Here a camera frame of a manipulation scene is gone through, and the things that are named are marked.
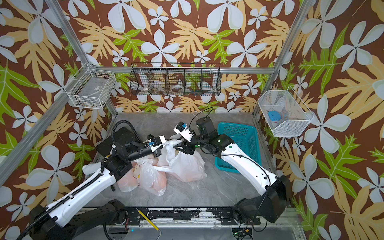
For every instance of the black plastic tool case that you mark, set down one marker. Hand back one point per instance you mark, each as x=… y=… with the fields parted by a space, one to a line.
x=104 y=148

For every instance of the teal plastic basket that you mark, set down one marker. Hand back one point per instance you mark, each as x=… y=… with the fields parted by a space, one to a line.
x=246 y=137

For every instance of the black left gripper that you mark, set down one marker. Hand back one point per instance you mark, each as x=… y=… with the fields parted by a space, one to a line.
x=156 y=154

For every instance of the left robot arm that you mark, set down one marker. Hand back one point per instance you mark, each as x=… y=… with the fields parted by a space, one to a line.
x=61 y=220

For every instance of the white wire basket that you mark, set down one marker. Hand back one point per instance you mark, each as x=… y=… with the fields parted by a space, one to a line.
x=295 y=114
x=90 y=87

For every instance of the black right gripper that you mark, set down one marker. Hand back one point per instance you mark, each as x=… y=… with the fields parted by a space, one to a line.
x=187 y=146

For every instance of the aluminium frame rear bar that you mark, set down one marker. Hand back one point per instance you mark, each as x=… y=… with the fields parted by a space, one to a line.
x=224 y=70

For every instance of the white wire basket left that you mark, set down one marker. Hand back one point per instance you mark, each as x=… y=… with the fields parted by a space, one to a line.
x=90 y=87

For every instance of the blue object in basket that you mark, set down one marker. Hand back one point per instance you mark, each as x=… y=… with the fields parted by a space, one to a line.
x=274 y=116

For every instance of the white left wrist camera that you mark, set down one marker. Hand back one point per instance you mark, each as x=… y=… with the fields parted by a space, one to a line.
x=155 y=143

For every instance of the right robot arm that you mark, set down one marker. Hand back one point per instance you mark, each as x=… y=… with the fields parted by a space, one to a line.
x=274 y=192

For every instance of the aluminium frame post left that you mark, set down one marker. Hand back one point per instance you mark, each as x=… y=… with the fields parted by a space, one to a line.
x=75 y=43

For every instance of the white printed plastic bag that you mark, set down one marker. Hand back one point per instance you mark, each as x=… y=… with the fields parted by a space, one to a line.
x=126 y=184

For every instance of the black wire basket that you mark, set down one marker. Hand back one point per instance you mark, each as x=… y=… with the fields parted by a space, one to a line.
x=179 y=83

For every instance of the aluminium frame post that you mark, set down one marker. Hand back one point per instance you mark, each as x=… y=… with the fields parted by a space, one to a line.
x=75 y=43
x=293 y=33

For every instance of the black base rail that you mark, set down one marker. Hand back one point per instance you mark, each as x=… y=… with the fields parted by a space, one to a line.
x=224 y=216

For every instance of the aluminium frame post right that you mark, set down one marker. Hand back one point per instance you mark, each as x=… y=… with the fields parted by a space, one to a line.
x=293 y=33

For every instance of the white wire basket right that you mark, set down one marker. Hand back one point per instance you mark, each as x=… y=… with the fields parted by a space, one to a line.
x=295 y=114

